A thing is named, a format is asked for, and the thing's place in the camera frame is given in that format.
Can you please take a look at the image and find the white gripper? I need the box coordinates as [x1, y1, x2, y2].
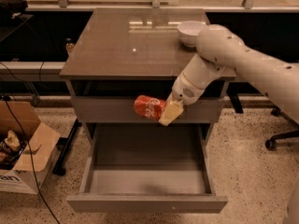
[159, 74, 205, 126]

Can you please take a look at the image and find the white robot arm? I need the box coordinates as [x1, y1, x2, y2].
[159, 24, 299, 126]

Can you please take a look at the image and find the grey drawer cabinet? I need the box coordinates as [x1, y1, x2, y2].
[59, 7, 236, 215]

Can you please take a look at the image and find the open grey middle drawer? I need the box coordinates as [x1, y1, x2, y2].
[67, 124, 227, 213]

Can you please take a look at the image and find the closed grey top drawer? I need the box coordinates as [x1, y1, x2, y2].
[71, 96, 224, 123]

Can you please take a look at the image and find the white ceramic bowl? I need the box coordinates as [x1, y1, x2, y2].
[177, 21, 206, 48]

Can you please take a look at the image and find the black office chair base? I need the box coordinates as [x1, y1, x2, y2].
[264, 106, 299, 151]

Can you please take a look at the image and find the black table leg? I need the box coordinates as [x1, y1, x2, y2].
[52, 119, 81, 176]

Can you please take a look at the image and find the small bottle behind cabinet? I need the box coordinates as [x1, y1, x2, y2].
[65, 38, 75, 55]

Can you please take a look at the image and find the brown cardboard box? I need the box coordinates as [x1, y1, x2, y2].
[0, 101, 60, 194]

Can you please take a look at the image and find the snack bag in box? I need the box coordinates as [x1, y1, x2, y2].
[0, 130, 25, 170]

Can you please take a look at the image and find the black bag on desk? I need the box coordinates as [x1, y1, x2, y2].
[0, 0, 28, 25]

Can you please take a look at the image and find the black cable on floor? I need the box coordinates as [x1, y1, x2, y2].
[0, 93, 62, 224]

